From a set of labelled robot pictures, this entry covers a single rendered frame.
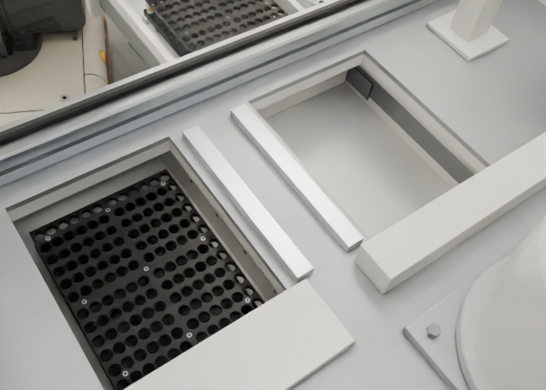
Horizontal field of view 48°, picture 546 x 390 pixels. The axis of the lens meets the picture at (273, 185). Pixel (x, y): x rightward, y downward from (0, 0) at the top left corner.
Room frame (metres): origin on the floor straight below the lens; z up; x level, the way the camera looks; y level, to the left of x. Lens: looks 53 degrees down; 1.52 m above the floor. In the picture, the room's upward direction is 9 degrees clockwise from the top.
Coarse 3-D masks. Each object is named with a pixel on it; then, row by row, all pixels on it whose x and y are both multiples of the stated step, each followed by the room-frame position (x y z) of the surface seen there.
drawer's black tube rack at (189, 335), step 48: (48, 240) 0.33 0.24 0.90; (96, 240) 0.34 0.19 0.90; (144, 240) 0.35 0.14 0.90; (192, 240) 0.36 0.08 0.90; (96, 288) 0.30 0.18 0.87; (144, 288) 0.29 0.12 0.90; (192, 288) 0.30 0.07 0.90; (240, 288) 0.31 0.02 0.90; (96, 336) 0.23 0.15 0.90; (144, 336) 0.25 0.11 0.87; (192, 336) 0.25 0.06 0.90
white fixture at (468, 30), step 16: (464, 0) 0.75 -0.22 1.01; (480, 0) 0.73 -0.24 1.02; (496, 0) 0.75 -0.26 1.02; (448, 16) 0.78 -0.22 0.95; (464, 16) 0.74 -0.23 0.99; (480, 16) 0.73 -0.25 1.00; (448, 32) 0.74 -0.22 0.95; (464, 32) 0.74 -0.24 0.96; (480, 32) 0.74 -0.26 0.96; (496, 32) 0.76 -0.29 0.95; (464, 48) 0.72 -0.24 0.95; (480, 48) 0.72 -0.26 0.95
